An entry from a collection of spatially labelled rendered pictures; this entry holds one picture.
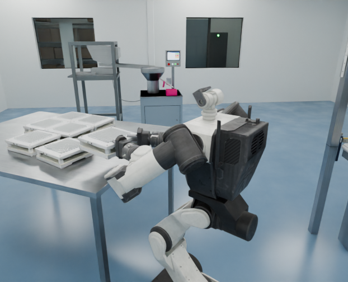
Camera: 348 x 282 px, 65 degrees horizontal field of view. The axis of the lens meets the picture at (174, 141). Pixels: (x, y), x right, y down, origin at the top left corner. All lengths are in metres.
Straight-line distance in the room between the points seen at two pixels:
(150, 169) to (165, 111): 3.15
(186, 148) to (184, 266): 0.84
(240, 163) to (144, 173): 0.34
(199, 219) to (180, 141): 0.44
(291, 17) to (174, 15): 2.73
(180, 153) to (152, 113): 3.18
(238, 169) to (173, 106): 3.11
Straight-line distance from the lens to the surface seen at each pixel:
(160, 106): 4.02
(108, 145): 1.41
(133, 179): 0.95
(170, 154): 0.90
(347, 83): 2.23
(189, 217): 1.24
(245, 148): 0.95
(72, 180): 1.53
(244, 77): 7.13
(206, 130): 0.99
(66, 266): 2.31
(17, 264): 2.47
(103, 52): 4.75
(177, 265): 1.55
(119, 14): 6.67
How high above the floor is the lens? 1.55
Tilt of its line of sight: 21 degrees down
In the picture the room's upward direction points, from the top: straight up
